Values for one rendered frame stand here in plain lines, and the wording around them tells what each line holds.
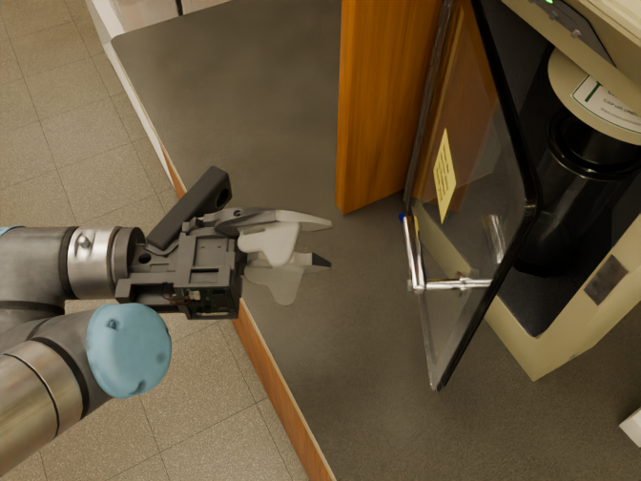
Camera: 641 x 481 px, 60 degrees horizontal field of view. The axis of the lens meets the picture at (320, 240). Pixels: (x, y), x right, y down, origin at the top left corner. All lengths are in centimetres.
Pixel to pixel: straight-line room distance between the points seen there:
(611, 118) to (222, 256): 38
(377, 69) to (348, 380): 41
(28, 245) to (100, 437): 130
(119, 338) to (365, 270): 49
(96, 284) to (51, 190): 183
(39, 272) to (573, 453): 67
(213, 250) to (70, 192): 183
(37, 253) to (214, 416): 125
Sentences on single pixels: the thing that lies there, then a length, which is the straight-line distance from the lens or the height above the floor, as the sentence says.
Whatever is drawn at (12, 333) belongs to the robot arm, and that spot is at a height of 123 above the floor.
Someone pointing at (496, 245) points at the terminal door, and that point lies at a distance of 47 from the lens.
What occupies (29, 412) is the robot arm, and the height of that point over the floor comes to 131.
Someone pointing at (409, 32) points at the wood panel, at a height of 126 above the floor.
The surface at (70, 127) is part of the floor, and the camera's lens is 261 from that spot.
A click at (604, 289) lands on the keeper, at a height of 119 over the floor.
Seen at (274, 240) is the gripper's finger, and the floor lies 124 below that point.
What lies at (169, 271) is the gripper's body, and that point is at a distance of 57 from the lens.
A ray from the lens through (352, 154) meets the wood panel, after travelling 82.
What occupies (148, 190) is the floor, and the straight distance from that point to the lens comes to 226.
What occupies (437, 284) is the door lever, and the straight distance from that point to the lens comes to 57.
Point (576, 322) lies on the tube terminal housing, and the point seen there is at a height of 111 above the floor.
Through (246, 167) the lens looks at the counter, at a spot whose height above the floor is 94.
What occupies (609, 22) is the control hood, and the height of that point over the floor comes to 150.
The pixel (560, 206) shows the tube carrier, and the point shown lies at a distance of 72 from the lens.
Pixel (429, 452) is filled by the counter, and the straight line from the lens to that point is 78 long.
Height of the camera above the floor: 169
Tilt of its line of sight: 56 degrees down
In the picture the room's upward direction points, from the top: straight up
